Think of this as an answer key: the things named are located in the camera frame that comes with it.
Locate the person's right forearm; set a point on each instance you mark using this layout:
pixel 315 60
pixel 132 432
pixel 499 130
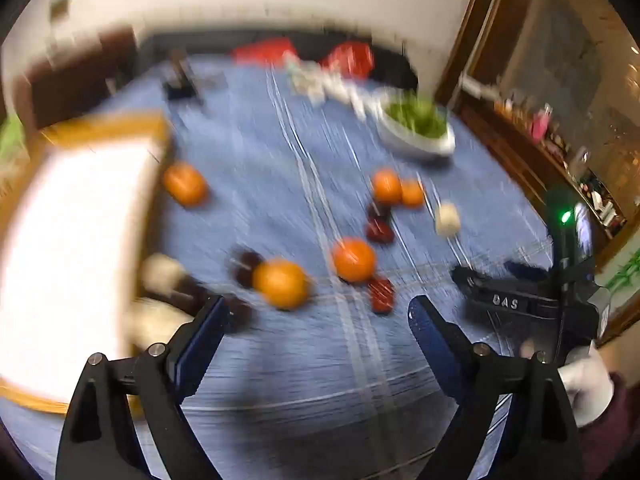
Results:
pixel 617 440

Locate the black upholstered bench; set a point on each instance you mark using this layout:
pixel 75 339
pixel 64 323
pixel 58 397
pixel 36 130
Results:
pixel 210 45

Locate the green cloth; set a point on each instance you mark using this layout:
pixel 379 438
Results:
pixel 10 137

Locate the blue tablecloth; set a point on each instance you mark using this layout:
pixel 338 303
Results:
pixel 300 160

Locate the white bowl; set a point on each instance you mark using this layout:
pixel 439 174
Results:
pixel 415 146

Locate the green vegetables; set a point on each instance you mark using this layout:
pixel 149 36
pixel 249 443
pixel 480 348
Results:
pixel 417 115

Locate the wooden framed white tray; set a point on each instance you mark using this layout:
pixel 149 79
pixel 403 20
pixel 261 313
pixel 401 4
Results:
pixel 75 260

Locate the black device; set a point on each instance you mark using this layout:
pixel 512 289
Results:
pixel 180 85

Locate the orange tangerine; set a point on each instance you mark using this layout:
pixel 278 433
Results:
pixel 185 185
pixel 386 186
pixel 414 194
pixel 354 259
pixel 280 282

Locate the wooden cabinet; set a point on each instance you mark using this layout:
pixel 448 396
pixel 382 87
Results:
pixel 480 35

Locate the white round food piece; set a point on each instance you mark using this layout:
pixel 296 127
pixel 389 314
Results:
pixel 150 322
pixel 160 270
pixel 446 218

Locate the white plastic wrappers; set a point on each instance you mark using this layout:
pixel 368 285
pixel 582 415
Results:
pixel 325 85

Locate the pink item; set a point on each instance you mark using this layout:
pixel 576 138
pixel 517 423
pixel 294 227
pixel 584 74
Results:
pixel 539 122

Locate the red plastic bag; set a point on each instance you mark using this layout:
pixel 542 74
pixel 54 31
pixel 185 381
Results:
pixel 262 51
pixel 350 60

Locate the person's right hand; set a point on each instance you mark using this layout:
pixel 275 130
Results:
pixel 587 385

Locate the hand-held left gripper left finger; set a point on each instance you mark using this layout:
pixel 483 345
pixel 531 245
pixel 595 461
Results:
pixel 205 330

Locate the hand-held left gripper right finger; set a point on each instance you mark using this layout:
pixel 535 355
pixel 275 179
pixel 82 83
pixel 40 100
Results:
pixel 430 330

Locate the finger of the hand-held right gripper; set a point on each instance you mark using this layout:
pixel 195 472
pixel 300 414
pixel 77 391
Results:
pixel 467 280
pixel 525 270

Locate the brown wooden chair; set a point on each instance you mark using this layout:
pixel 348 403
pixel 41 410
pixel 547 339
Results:
pixel 75 75

